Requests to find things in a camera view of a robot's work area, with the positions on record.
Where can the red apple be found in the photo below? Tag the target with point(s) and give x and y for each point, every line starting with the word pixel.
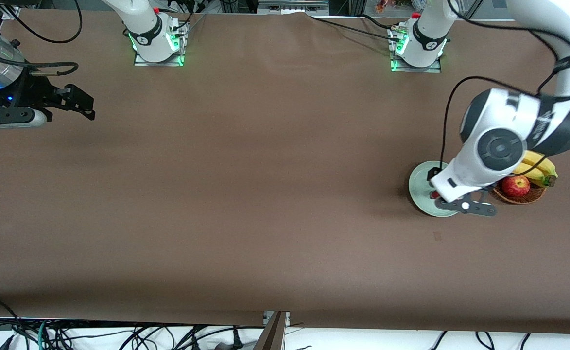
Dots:
pixel 515 186

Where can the grey equipment box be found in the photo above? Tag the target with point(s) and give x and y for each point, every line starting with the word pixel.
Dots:
pixel 289 7

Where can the yellow banana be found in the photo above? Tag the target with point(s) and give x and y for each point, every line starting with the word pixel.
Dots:
pixel 532 175
pixel 547 166

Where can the brown grey table post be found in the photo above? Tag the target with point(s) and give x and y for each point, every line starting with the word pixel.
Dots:
pixel 272 335

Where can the aluminium frame profile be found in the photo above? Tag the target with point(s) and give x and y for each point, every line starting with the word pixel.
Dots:
pixel 11 12

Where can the colourful small objects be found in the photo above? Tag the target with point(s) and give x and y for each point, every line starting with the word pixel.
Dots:
pixel 382 6

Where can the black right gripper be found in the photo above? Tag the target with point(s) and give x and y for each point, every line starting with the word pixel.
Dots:
pixel 31 91

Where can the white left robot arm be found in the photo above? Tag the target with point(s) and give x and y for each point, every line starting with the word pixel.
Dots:
pixel 474 160

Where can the pale green round plate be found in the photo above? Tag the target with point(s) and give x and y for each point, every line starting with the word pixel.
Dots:
pixel 418 189

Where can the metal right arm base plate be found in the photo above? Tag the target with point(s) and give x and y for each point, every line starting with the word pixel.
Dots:
pixel 144 61

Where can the brown wicker basket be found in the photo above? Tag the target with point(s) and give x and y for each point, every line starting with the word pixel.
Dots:
pixel 527 198

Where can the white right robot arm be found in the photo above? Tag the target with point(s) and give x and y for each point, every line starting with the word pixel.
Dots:
pixel 144 24

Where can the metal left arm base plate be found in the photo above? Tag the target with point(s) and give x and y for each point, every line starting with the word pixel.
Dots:
pixel 411 69

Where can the brown table cover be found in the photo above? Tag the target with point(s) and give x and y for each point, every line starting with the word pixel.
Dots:
pixel 284 243

